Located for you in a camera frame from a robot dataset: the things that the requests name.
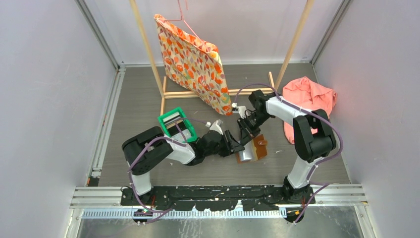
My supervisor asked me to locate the wooden clothes rack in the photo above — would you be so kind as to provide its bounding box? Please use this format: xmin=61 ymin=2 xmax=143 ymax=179
xmin=128 ymin=0 xmax=315 ymax=116

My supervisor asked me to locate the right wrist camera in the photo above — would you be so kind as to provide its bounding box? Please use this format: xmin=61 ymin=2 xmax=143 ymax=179
xmin=231 ymin=103 xmax=247 ymax=119

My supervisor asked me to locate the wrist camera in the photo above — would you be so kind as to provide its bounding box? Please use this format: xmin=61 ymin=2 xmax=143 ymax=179
xmin=231 ymin=103 xmax=247 ymax=119
xmin=206 ymin=119 xmax=223 ymax=135

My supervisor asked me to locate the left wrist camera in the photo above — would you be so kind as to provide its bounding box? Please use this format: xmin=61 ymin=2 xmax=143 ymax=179
xmin=206 ymin=119 xmax=223 ymax=135

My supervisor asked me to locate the floral fabric bag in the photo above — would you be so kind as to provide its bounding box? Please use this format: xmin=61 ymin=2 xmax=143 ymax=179
xmin=154 ymin=14 xmax=232 ymax=116

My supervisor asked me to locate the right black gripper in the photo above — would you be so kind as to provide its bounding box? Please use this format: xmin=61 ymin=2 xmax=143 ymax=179
xmin=237 ymin=112 xmax=271 ymax=146

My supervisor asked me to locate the stack of credit cards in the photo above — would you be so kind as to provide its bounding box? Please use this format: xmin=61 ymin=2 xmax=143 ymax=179
xmin=161 ymin=112 xmax=192 ymax=142

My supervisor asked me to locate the green plastic card bin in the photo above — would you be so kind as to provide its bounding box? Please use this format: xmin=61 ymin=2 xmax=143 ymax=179
xmin=157 ymin=107 xmax=198 ymax=143

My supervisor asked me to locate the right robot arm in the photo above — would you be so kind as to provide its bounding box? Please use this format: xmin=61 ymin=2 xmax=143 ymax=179
xmin=232 ymin=90 xmax=337 ymax=204

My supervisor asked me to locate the aluminium frame rail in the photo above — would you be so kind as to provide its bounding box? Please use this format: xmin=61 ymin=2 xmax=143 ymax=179
xmin=70 ymin=184 xmax=368 ymax=219

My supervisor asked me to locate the brown leather card holder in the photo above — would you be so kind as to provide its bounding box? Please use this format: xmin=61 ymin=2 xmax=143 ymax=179
xmin=235 ymin=134 xmax=268 ymax=163

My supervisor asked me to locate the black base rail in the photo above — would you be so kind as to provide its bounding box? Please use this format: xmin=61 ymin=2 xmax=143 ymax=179
xmin=120 ymin=185 xmax=315 ymax=212

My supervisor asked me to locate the pink wire hanger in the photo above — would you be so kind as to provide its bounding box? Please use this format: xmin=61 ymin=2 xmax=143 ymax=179
xmin=162 ymin=0 xmax=214 ymax=43

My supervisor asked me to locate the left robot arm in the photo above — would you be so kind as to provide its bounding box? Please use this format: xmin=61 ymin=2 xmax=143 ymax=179
xmin=122 ymin=126 xmax=245 ymax=205

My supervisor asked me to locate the pink crumpled cloth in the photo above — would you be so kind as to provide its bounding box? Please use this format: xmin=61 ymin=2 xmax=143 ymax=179
xmin=281 ymin=76 xmax=338 ymax=144

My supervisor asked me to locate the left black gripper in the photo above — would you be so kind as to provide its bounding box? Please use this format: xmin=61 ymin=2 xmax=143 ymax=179
xmin=204 ymin=130 xmax=244 ymax=157

